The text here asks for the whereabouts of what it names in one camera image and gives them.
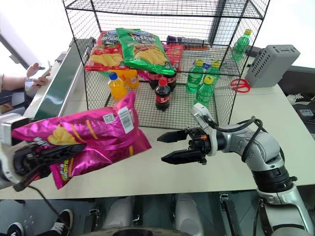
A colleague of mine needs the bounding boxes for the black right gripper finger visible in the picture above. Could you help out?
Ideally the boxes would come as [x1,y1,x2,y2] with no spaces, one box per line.
[160,149,205,166]
[157,129,190,144]

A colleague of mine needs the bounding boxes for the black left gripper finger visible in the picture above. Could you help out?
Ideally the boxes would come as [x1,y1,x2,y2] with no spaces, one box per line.
[13,169,44,192]
[31,143,87,162]

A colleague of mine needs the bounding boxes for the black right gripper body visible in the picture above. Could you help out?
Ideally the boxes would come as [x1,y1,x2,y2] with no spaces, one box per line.
[186,127,213,166]

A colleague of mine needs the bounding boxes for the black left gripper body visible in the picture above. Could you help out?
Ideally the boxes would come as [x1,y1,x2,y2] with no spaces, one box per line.
[12,145,51,179]

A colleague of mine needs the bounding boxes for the magenta potato chip bag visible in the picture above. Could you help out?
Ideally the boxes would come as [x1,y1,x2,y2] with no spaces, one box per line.
[11,90,153,190]

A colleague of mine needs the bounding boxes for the white smartphone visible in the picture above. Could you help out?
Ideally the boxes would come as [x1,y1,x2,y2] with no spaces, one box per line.
[36,60,54,80]

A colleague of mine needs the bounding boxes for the green conveyor belt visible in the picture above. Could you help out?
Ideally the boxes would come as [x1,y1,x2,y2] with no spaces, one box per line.
[24,36,97,121]

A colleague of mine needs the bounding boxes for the person's bare hand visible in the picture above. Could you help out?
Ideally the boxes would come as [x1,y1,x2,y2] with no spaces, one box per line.
[25,62,51,87]

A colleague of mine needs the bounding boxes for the cola bottle red cap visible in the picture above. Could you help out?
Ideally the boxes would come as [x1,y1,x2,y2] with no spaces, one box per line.
[155,77,172,112]

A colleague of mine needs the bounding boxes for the black white sneaker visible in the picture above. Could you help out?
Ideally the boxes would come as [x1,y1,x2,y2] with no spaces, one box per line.
[6,222,26,236]
[49,208,75,236]

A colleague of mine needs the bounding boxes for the green soda bottle yellow cap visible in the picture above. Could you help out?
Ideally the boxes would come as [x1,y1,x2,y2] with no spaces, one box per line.
[230,29,254,62]
[205,59,221,83]
[193,75,217,108]
[185,59,205,94]

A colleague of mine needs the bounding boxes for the small magenta snack packet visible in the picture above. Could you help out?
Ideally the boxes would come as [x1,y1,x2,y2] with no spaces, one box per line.
[137,69,151,80]

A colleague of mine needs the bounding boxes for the orange soda bottle blue cap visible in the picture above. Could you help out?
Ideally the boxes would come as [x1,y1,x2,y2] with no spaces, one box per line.
[107,72,128,103]

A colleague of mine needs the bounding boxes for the small red snack bag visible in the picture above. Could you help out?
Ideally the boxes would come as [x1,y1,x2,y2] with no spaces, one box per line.
[163,43,185,72]

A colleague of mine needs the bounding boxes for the green potato chip bag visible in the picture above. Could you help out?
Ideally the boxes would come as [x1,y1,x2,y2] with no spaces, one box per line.
[115,28,177,77]

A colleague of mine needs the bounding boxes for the purple snack packet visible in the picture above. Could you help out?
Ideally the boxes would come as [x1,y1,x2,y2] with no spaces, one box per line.
[166,35,207,49]

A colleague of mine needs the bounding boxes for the grey vented plastic box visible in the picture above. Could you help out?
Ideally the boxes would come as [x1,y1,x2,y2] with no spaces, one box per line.
[244,44,302,89]

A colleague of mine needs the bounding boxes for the red potato chip bag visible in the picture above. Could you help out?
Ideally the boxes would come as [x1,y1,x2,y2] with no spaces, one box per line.
[84,30,130,72]

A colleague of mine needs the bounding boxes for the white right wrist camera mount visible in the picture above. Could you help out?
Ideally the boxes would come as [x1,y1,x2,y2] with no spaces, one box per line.
[189,103,218,156]

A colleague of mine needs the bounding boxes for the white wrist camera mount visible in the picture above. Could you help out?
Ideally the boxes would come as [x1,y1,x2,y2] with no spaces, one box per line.
[0,114,33,146]
[189,103,218,156]

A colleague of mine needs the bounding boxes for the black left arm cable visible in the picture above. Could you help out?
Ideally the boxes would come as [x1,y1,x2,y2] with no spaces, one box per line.
[27,185,63,218]

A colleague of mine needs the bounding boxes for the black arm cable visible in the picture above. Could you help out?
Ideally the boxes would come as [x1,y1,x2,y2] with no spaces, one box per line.
[27,185,63,218]
[208,116,264,163]

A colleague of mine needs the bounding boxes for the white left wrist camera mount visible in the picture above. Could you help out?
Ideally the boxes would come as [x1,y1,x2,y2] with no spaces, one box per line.
[0,114,33,146]

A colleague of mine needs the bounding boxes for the black wire rack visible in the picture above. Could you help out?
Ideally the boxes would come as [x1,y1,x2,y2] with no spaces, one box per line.
[62,0,272,131]

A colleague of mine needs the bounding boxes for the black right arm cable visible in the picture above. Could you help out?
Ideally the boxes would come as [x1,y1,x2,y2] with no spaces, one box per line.
[208,116,264,163]

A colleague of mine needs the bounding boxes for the red handled scissors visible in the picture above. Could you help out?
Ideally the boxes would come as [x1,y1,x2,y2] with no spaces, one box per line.
[216,78,252,94]

